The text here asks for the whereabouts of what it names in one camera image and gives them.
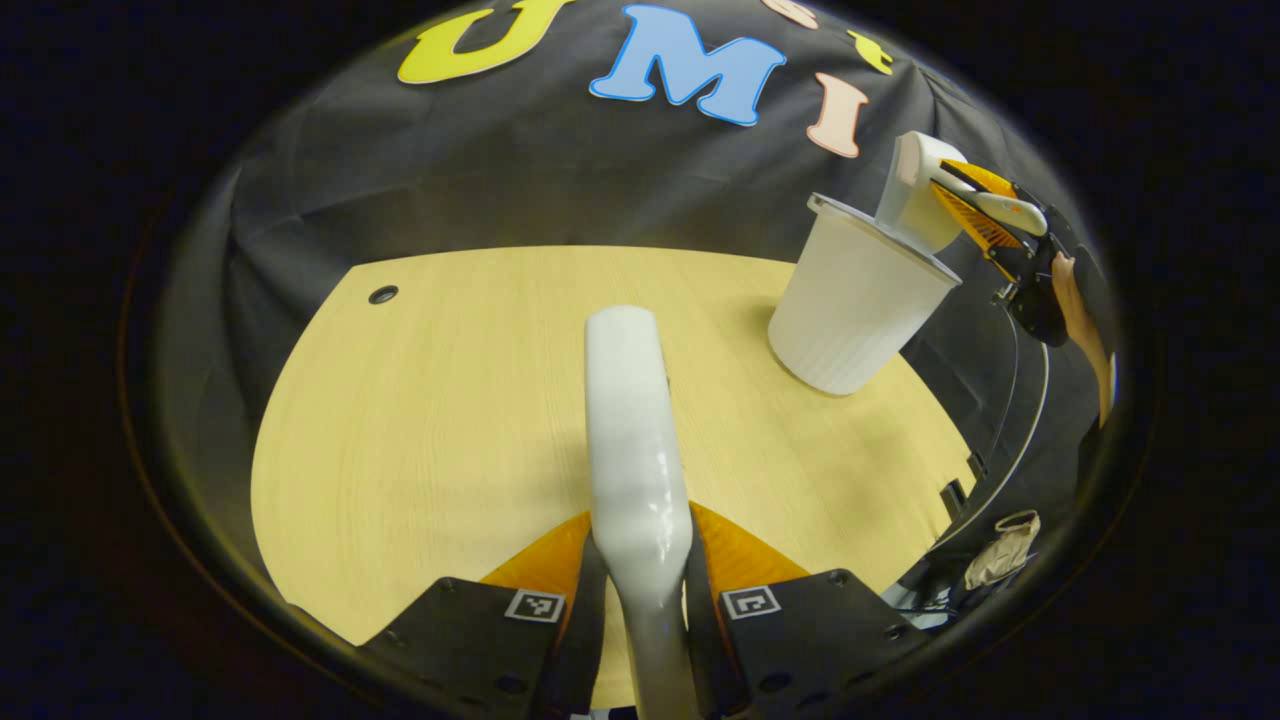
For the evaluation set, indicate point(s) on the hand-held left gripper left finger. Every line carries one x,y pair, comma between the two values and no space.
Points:
588,630

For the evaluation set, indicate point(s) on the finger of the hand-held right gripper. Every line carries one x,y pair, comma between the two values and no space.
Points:
985,228
985,178

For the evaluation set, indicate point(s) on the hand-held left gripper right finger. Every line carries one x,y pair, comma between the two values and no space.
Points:
705,650

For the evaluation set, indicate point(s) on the white dustpan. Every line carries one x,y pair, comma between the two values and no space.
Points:
915,200

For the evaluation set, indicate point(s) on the white ribbed garbage bin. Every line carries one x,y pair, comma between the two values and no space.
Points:
850,310

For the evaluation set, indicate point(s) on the small white broom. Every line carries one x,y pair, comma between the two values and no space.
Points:
630,450

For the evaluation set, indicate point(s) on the crumpled beige bag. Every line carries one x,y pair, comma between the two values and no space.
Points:
1000,550

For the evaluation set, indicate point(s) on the black backdrop cloth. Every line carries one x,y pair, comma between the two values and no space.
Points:
500,170

